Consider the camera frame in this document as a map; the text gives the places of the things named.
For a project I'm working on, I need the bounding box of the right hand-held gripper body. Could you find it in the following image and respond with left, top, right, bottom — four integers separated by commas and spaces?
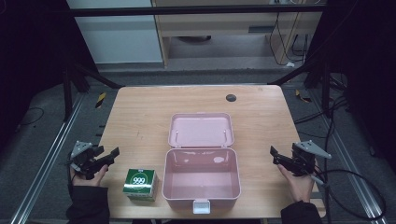
290, 139, 332, 177

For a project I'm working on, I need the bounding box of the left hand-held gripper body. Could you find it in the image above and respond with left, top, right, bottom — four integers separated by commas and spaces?
67, 140, 101, 181

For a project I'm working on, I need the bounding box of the person's left hand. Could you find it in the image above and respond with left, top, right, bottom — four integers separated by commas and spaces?
70, 163, 109, 188

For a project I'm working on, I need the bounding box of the person's right hand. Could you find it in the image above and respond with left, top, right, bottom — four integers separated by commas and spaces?
276, 163, 316, 203

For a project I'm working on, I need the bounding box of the green and white medicine box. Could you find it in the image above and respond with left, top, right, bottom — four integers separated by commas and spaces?
122, 168, 160, 203

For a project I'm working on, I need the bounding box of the black and yellow tape strip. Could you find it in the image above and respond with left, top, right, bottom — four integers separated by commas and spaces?
294, 89, 313, 104
94, 91, 107, 109

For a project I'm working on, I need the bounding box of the black metal stand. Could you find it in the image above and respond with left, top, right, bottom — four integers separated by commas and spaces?
268, 57, 332, 119
61, 60, 125, 123

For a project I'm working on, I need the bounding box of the pink plastic box with lid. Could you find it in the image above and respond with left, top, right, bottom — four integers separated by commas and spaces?
161, 112, 243, 216

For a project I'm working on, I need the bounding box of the white cabinet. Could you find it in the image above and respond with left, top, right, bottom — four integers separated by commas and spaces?
66, 0, 163, 65

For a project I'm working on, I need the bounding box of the light wooden desk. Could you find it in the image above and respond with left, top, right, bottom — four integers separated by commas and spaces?
151, 0, 323, 68

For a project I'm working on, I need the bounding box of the aluminium floor rail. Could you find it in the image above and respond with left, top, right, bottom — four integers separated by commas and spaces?
9, 92, 86, 224
307, 90, 389, 224

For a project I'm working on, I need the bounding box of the black floor cable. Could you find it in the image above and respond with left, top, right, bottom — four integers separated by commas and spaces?
15, 106, 46, 132
293, 96, 349, 139

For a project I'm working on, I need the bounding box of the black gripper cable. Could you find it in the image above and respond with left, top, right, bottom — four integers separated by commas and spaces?
306, 167, 388, 221

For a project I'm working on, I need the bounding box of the black hanging cable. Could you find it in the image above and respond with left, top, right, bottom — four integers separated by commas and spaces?
268, 12, 309, 67

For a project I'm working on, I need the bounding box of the black horizontal frame bar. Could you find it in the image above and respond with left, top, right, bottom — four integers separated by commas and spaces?
68, 4, 327, 18

